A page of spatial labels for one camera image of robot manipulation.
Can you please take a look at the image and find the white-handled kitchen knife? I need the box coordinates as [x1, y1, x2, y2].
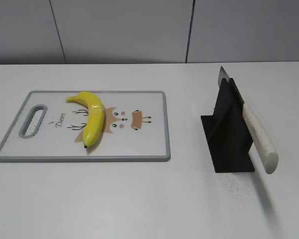
[218, 67, 279, 174]

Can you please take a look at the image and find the yellow plastic banana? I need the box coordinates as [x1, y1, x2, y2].
[65, 91, 105, 148]

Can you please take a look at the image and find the white grey-rimmed cutting board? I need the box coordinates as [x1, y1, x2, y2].
[0, 91, 170, 162]

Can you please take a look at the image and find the black knife stand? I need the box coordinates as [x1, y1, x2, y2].
[201, 78, 255, 173]

